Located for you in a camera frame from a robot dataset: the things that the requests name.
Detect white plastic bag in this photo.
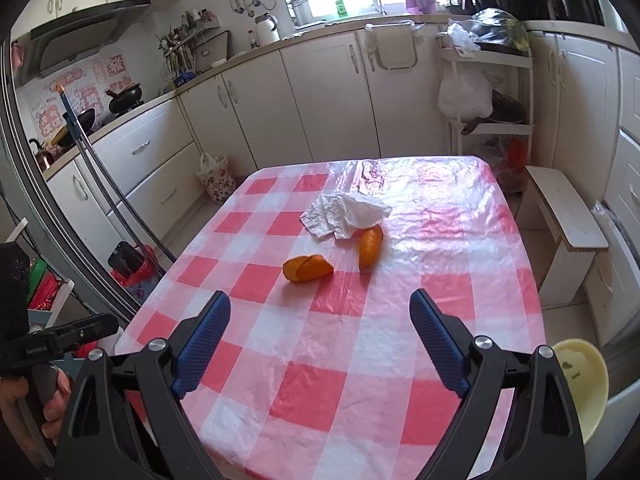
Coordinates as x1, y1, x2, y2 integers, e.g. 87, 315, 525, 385
438, 67, 495, 118

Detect clear plastic bag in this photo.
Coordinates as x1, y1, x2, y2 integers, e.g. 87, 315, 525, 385
445, 21, 481, 52

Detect pink wall stickers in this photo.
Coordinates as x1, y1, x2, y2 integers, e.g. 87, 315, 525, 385
27, 55, 132, 141

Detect floral waste bin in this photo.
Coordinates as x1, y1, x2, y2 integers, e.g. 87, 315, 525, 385
195, 152, 237, 205

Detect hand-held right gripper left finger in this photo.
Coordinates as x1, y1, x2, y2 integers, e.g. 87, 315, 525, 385
54, 290, 232, 480

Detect cream plastic bowl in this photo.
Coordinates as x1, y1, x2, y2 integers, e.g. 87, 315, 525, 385
551, 338, 610, 446

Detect dark baking tray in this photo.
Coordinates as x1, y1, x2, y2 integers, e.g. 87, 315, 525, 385
192, 30, 233, 73

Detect red floral bag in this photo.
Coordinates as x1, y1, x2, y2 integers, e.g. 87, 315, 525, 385
111, 245, 162, 306

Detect black frying pan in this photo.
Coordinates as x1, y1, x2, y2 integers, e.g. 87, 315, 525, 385
62, 109, 97, 133

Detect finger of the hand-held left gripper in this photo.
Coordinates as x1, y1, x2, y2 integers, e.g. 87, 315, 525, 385
50, 312, 121, 357

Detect dark pan in trolley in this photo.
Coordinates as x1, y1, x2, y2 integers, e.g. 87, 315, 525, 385
461, 90, 528, 136

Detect red plastic bag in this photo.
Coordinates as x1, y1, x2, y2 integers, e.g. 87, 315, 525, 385
500, 137, 530, 186

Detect grey refrigerator door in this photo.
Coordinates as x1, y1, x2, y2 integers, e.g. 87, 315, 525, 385
0, 40, 146, 331

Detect grey range hood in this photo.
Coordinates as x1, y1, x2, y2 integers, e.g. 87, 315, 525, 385
17, 0, 152, 78

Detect white door-hung bin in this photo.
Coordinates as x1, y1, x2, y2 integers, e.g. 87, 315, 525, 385
365, 22, 420, 71

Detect copper kettle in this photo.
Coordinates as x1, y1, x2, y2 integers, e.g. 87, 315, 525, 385
27, 139, 56, 170

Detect white trolley rack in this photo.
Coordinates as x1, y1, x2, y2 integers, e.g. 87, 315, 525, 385
437, 45, 535, 171

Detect person's left hand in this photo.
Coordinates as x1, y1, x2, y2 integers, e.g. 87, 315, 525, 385
0, 367, 73, 453

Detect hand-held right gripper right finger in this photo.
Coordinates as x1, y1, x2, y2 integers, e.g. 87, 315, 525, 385
409, 288, 587, 480

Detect white crumpled paper napkin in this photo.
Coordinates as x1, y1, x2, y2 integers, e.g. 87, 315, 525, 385
299, 191, 392, 241

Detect wall utensil rack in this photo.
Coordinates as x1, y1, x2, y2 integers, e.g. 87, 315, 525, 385
155, 9, 221, 78

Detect white thermos jug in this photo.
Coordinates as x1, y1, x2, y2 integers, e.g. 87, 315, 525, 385
254, 12, 281, 47

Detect white base cabinets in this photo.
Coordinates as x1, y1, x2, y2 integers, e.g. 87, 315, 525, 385
42, 22, 640, 346

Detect black wok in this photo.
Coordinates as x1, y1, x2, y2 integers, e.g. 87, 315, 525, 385
106, 83, 146, 115

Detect cream plastic shelf rack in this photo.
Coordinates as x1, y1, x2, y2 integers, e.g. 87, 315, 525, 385
0, 217, 76, 321

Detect red green cloth bundle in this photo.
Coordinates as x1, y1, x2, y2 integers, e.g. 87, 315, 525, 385
27, 257, 63, 311

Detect white wooden stool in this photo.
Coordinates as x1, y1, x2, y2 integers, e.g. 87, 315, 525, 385
525, 165, 610, 311

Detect orange carrot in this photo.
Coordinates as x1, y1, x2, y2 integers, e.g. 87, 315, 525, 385
282, 255, 335, 283
358, 225, 385, 272

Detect pink white checked tablecloth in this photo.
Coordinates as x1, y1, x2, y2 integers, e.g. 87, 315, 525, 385
114, 155, 547, 480

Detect black bag of greens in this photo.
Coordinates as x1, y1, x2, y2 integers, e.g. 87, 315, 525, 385
470, 8, 530, 53

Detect black pouch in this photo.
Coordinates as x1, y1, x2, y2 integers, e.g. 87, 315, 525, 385
107, 241, 146, 275

